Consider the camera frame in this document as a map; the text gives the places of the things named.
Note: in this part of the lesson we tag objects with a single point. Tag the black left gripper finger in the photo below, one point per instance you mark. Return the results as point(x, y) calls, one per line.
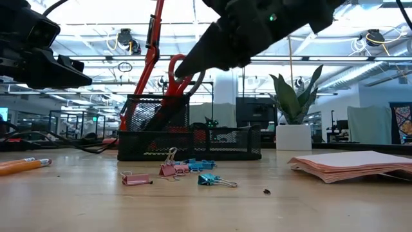
point(54, 74)
point(75, 66)

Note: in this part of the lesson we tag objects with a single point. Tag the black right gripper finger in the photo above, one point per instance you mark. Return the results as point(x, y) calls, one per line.
point(219, 48)

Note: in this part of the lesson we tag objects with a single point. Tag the black mesh desk organizer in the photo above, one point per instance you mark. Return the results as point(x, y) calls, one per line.
point(161, 148)

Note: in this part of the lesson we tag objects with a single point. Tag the pink binder clip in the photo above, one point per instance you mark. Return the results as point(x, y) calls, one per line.
point(135, 179)
point(167, 170)
point(182, 169)

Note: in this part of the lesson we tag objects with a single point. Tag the pink sticky note pad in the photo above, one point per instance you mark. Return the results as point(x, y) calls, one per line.
point(347, 161)

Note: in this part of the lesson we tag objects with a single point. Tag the black metal rack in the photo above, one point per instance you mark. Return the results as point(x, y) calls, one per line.
point(209, 82)

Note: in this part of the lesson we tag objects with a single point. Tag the lit monitor screen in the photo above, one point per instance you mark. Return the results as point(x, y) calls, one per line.
point(4, 114)

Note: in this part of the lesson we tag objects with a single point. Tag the pale green cloth screen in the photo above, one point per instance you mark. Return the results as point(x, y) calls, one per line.
point(225, 114)
point(363, 125)

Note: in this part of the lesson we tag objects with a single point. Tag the green plant in white pot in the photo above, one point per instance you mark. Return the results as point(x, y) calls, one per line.
point(289, 103)

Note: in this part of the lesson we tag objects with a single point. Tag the black monitor cart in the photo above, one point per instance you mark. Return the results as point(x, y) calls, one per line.
point(341, 125)

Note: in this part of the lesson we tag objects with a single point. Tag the small black crumb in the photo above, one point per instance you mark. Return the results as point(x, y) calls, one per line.
point(266, 191)

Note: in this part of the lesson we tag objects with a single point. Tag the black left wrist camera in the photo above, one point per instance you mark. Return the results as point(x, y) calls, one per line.
point(43, 32)

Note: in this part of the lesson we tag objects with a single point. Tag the black cage frame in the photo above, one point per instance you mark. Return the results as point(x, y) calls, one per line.
point(74, 112)

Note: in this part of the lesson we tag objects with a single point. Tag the black aluminium table frame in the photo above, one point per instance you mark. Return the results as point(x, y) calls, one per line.
point(360, 147)

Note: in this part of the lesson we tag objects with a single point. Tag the colourful wall art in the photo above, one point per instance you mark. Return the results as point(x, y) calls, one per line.
point(402, 122)

